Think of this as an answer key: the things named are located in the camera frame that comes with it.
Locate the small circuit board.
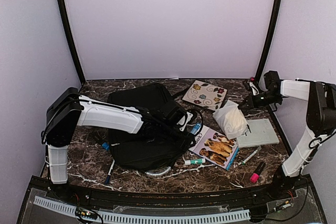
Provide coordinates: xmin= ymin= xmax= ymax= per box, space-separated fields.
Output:
xmin=75 ymin=207 xmax=98 ymax=220

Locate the floral square plate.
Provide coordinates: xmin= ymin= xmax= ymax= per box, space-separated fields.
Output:
xmin=182 ymin=80 xmax=227 ymax=111

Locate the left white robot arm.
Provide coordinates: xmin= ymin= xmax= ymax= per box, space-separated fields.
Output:
xmin=41 ymin=83 xmax=198 ymax=201

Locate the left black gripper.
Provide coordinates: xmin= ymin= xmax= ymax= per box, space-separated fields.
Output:
xmin=159 ymin=123 xmax=197 ymax=151

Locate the grey slotted cable duct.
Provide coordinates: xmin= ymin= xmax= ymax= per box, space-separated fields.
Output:
xmin=33 ymin=196 xmax=250 ymax=224

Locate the grey shrink-wrapped notebook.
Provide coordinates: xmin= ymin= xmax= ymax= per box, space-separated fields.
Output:
xmin=237 ymin=119 xmax=279 ymax=148

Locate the green white glue stick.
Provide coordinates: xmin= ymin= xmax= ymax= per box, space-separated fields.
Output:
xmin=184 ymin=158 xmax=206 ymax=166

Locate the blue ballpoint pen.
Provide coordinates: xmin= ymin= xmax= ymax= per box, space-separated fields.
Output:
xmin=104 ymin=159 xmax=115 ymax=185

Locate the black front rail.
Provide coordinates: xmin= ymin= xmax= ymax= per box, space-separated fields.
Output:
xmin=28 ymin=175 xmax=313 ymax=209

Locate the black frame post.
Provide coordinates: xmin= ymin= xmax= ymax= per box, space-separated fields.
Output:
xmin=255 ymin=0 xmax=281 ymax=82
xmin=57 ymin=0 xmax=86 ymax=85

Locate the clear tape roll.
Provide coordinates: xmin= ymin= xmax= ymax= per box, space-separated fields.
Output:
xmin=145 ymin=166 xmax=172 ymax=178

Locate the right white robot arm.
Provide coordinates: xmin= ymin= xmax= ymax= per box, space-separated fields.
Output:
xmin=238 ymin=71 xmax=335 ymax=200

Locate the thin white green pen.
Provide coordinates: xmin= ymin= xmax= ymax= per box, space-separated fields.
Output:
xmin=238 ymin=146 xmax=261 ymax=166

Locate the dog picture book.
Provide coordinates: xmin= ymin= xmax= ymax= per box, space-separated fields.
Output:
xmin=189 ymin=123 xmax=239 ymax=170

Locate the black student bag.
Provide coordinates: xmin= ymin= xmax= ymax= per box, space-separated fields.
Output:
xmin=107 ymin=83 xmax=196 ymax=172

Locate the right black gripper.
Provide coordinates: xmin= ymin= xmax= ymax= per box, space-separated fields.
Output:
xmin=239 ymin=90 xmax=282 ymax=111

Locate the right black frame post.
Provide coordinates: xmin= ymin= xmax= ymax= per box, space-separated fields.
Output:
xmin=255 ymin=0 xmax=281 ymax=82

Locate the left black frame post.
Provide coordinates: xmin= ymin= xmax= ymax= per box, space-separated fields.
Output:
xmin=57 ymin=0 xmax=86 ymax=85

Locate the blue capped marker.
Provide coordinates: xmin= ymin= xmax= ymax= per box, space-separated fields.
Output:
xmin=94 ymin=135 xmax=110 ymax=151

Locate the pink black highlighter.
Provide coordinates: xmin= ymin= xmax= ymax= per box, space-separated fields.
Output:
xmin=250 ymin=162 xmax=266 ymax=184

